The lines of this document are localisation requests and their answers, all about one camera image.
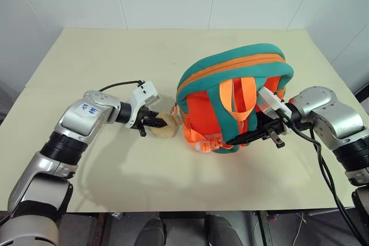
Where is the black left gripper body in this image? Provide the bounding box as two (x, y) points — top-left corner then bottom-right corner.
(137, 106), (158, 138)

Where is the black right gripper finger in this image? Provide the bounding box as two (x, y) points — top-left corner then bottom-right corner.
(225, 128), (270, 146)

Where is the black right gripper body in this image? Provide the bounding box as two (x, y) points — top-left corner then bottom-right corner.
(254, 111), (289, 149)

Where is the tan plush toy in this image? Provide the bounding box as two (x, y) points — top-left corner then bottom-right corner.
(150, 111), (183, 139)

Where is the orange and teal backpack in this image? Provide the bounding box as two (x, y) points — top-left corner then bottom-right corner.
(172, 43), (295, 154)

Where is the white label blue handwriting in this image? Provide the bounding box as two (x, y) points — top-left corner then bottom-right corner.
(75, 101), (100, 116)

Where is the dark rounded shape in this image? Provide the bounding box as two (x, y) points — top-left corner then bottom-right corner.
(205, 214), (243, 246)
(138, 217), (168, 246)

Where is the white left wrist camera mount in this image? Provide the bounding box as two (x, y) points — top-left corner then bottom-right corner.
(124, 80), (161, 129)

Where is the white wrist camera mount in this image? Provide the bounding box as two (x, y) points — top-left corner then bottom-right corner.
(124, 80), (161, 129)
(257, 86), (292, 117)

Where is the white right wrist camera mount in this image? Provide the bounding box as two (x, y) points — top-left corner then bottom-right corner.
(257, 86), (292, 117)

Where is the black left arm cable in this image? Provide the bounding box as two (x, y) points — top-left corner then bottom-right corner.
(97, 80), (146, 93)

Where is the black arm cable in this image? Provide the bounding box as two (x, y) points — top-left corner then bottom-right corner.
(276, 103), (364, 246)
(97, 80), (146, 93)

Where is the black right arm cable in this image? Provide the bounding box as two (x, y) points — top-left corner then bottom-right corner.
(276, 103), (364, 246)

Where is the thin white cord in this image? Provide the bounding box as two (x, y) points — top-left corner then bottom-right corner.
(295, 213), (307, 240)

